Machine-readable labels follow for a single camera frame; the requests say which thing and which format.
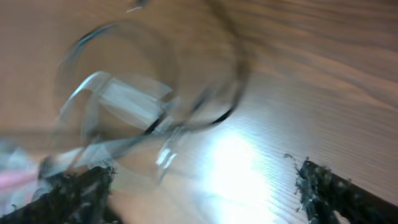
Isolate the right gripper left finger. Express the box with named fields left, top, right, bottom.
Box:
left=1, top=166, right=121, bottom=224

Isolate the black usb cable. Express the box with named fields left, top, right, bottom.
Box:
left=55, top=0, right=252, bottom=138

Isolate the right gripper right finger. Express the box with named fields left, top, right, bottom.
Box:
left=296, top=160, right=397, bottom=224

